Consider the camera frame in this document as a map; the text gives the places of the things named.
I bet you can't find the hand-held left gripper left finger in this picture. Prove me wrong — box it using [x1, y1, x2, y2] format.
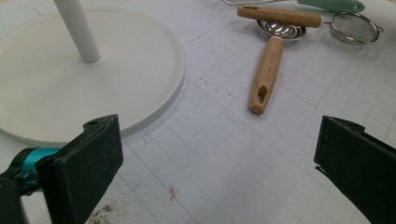
[36, 114, 124, 224]

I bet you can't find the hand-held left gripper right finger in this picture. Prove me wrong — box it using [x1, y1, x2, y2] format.
[313, 115, 396, 224]

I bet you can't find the white utensil rack stand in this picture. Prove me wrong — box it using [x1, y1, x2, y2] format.
[0, 0, 187, 147]

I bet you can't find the wooden-handled egg separator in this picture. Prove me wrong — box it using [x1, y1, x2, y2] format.
[248, 20, 307, 116]

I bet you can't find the green-handled wire whisk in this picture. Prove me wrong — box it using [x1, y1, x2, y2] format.
[221, 0, 366, 14]

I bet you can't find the wooden-handled mesh strainer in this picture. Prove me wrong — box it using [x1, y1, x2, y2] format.
[236, 5, 385, 46]

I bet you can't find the white grid mat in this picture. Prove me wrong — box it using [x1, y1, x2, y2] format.
[0, 0, 396, 224]

